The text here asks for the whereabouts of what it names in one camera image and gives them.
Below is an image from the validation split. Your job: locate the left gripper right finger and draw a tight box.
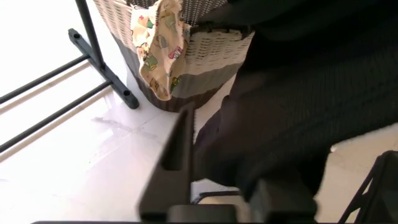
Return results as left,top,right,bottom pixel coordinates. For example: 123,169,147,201
250,179,318,223

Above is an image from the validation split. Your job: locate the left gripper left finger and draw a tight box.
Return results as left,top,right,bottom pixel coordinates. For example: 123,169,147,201
139,102,195,220

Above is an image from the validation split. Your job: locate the black short-sleeved shirt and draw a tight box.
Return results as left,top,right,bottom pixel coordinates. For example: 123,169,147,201
192,0,398,203

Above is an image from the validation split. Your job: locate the cream printed garment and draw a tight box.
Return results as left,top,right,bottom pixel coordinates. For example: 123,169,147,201
129,0,192,102

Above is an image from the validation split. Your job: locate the black clothes rack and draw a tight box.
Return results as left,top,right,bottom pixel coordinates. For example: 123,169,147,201
0,0,140,155

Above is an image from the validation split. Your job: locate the white laundry basket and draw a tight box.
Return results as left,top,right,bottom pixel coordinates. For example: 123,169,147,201
93,0,256,113

